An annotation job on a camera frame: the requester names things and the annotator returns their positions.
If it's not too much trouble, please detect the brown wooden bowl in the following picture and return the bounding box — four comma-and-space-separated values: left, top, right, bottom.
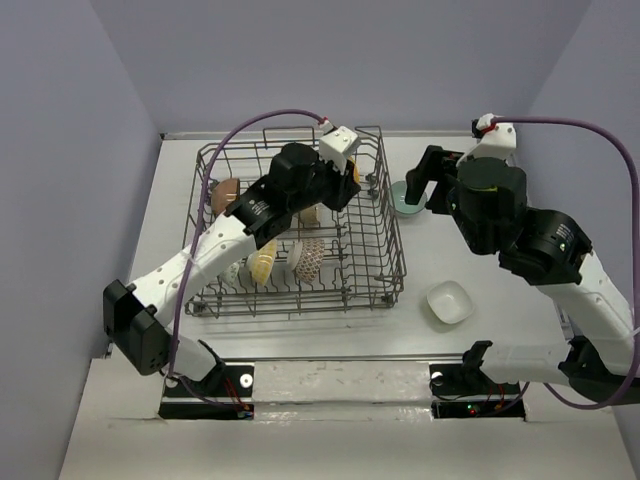
211, 177, 240, 217

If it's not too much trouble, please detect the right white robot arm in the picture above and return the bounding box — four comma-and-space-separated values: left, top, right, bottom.
405, 145, 639, 405

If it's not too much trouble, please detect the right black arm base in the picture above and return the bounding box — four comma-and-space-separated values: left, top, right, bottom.
429, 340, 526, 420

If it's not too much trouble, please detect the white round bowl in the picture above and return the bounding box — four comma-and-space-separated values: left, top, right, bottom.
298, 204, 320, 228

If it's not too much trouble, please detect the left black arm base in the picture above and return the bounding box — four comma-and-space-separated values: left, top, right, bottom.
158, 360, 255, 421

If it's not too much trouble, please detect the purple cable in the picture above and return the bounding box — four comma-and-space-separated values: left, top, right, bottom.
492, 114, 640, 417
167, 108, 331, 416

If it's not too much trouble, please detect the white square bowl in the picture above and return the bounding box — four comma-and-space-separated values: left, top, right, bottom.
426, 280, 475, 325

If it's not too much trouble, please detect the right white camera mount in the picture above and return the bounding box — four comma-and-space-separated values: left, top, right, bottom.
456, 113, 517, 165

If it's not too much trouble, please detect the yellow sun patterned bowl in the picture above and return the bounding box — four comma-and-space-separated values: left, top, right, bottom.
246, 239, 278, 286

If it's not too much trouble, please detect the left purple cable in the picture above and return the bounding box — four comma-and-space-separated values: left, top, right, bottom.
167, 108, 331, 416

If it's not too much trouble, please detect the grey wire dish rack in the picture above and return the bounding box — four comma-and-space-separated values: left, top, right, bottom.
183, 126, 406, 318

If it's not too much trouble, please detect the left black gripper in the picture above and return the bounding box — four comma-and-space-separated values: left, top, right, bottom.
287, 152, 360, 214

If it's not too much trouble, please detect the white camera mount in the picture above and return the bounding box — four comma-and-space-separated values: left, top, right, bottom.
318, 126, 360, 174
456, 113, 517, 165

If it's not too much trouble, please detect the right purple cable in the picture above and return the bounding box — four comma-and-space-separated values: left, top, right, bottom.
492, 114, 640, 417

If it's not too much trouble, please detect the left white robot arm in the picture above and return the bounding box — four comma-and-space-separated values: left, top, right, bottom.
103, 142, 361, 396

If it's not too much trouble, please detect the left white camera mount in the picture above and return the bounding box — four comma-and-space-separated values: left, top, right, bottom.
318, 126, 360, 174

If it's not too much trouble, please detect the light teal bowl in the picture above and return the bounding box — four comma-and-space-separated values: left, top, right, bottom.
388, 180, 432, 220

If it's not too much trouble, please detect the floral leaf patterned bowl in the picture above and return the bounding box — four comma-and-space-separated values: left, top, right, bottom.
219, 262, 241, 287

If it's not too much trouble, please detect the dark geometric patterned bowl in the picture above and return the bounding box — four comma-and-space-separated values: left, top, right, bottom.
287, 238, 325, 284

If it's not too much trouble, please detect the orange yellow bowl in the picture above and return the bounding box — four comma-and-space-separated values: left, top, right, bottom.
348, 157, 360, 184

